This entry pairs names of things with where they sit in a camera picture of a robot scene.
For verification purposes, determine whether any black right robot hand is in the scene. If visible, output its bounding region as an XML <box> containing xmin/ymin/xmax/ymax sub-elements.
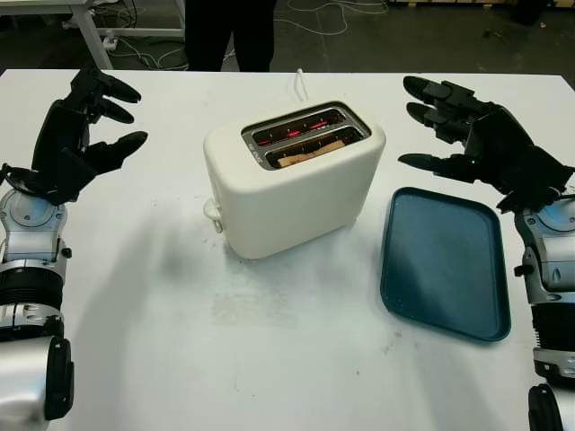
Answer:
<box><xmin>398</xmin><ymin>75</ymin><xmax>538</xmax><ymax>189</ymax></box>

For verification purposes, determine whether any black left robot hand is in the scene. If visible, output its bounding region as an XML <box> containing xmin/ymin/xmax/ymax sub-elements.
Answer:
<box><xmin>31</xmin><ymin>67</ymin><xmax>150</xmax><ymax>175</ymax></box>

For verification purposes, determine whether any person in black trousers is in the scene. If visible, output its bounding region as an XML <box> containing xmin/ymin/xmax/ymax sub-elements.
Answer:
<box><xmin>183</xmin><ymin>0</ymin><xmax>276</xmax><ymax>73</ymax></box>

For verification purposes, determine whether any brown toast slice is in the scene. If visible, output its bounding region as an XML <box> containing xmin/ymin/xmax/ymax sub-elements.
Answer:
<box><xmin>277</xmin><ymin>137</ymin><xmax>347</xmax><ymax>170</ymax></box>

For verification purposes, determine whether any cream white two-slot toaster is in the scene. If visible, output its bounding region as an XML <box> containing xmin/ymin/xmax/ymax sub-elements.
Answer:
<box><xmin>202</xmin><ymin>101</ymin><xmax>387</xmax><ymax>260</ymax></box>

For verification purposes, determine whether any dark bulky floor object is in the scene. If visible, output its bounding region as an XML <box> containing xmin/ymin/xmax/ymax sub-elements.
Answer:
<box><xmin>516</xmin><ymin>0</ymin><xmax>556</xmax><ymax>14</ymax></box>

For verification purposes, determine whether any dark blue plastic tray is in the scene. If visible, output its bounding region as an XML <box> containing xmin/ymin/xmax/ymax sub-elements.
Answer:
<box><xmin>380</xmin><ymin>187</ymin><xmax>512</xmax><ymax>345</ymax></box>

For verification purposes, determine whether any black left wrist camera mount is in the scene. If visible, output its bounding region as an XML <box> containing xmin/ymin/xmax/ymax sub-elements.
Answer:
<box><xmin>22</xmin><ymin>145</ymin><xmax>98</xmax><ymax>206</ymax></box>

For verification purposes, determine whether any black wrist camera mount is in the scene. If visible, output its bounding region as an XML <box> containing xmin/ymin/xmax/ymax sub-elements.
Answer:
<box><xmin>496</xmin><ymin>143</ymin><xmax>575</xmax><ymax>212</ymax></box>
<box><xmin>22</xmin><ymin>145</ymin><xmax>98</xmax><ymax>206</ymax></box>

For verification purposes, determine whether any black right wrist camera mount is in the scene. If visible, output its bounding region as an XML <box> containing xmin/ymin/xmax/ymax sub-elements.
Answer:
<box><xmin>496</xmin><ymin>143</ymin><xmax>575</xmax><ymax>212</ymax></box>

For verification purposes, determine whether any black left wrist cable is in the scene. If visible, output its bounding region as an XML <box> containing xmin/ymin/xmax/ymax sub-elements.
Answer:
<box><xmin>0</xmin><ymin>162</ymin><xmax>37</xmax><ymax>198</ymax></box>

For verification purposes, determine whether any white metal-frame desk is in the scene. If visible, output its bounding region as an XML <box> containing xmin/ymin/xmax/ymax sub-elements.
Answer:
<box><xmin>0</xmin><ymin>0</ymin><xmax>186</xmax><ymax>71</ymax></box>

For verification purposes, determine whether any white floor cable at strip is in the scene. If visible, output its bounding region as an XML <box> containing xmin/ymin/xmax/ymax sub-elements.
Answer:
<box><xmin>110</xmin><ymin>38</ymin><xmax>190</xmax><ymax>71</ymax></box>

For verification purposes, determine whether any long looping white floor cable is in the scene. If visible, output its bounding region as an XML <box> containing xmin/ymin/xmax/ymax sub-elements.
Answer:
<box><xmin>273</xmin><ymin>0</ymin><xmax>351</xmax><ymax>37</ymax></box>

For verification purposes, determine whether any white toaster power cord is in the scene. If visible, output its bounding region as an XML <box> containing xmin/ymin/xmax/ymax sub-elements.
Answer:
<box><xmin>292</xmin><ymin>68</ymin><xmax>311</xmax><ymax>103</ymax></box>

